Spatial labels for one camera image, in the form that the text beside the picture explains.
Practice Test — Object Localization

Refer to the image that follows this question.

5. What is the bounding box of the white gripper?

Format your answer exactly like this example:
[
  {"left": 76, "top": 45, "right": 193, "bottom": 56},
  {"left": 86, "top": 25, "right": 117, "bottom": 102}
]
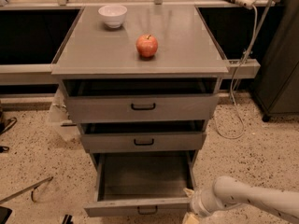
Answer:
[{"left": 182, "top": 188, "right": 224, "bottom": 224}]

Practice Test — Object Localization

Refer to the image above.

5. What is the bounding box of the grey bottom drawer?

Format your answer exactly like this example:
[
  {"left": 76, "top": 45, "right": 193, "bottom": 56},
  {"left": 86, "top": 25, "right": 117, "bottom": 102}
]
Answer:
[{"left": 85, "top": 151, "right": 195, "bottom": 217}]

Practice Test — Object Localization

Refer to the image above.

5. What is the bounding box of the grey drawer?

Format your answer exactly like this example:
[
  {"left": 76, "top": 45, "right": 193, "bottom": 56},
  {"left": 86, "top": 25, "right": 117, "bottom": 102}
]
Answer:
[
  {"left": 81, "top": 120, "right": 206, "bottom": 153},
  {"left": 85, "top": 151, "right": 195, "bottom": 217},
  {"left": 63, "top": 79, "right": 218, "bottom": 123}
]

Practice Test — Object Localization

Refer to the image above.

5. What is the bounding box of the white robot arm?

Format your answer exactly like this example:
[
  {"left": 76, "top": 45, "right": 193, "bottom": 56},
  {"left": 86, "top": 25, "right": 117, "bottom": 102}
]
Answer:
[{"left": 182, "top": 176, "right": 299, "bottom": 224}]

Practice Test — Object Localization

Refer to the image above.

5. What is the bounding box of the grey middle drawer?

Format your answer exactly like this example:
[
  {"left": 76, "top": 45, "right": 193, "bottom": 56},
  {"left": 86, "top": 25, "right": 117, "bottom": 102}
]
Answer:
[{"left": 81, "top": 120, "right": 206, "bottom": 153}]

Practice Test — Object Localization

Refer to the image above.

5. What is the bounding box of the grey drawer cabinet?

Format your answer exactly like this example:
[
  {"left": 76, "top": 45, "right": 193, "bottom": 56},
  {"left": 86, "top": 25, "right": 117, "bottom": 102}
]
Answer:
[{"left": 52, "top": 6, "right": 228, "bottom": 162}]

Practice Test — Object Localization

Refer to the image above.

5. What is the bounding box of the grey top drawer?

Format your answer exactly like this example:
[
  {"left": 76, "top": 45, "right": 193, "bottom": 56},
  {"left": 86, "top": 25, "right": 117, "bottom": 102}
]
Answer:
[{"left": 63, "top": 79, "right": 218, "bottom": 123}]

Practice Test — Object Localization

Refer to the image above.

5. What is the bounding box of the black clip on floor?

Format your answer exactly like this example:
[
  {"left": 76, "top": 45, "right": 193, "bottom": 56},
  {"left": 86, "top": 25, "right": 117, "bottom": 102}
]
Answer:
[{"left": 62, "top": 215, "right": 73, "bottom": 224}]

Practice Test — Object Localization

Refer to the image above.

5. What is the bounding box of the dark cabinet on wheels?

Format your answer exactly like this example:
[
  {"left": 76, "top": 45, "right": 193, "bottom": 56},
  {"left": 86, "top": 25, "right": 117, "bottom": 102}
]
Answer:
[{"left": 252, "top": 0, "right": 299, "bottom": 122}]

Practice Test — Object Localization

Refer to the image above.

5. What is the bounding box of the metal rod on floor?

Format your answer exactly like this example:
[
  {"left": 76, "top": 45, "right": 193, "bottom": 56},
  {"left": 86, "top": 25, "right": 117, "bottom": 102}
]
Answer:
[{"left": 0, "top": 176, "right": 53, "bottom": 204}]

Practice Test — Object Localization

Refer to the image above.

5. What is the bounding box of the red apple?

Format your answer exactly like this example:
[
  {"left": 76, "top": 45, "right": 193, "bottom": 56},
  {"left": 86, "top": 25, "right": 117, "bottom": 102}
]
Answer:
[{"left": 135, "top": 35, "right": 158, "bottom": 58}]

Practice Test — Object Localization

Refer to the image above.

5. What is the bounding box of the black device bottom left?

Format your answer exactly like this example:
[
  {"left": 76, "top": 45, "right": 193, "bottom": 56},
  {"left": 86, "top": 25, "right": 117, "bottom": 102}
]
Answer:
[{"left": 0, "top": 206, "right": 12, "bottom": 224}]

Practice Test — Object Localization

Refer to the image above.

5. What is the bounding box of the white ceramic bowl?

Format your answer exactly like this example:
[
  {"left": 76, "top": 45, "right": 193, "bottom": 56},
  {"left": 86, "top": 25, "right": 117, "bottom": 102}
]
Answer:
[{"left": 98, "top": 5, "right": 127, "bottom": 28}]

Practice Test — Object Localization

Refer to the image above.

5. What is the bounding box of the grey hanging cable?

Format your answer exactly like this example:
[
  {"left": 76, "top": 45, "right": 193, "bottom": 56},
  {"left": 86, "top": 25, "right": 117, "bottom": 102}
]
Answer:
[{"left": 212, "top": 4, "right": 260, "bottom": 140}]

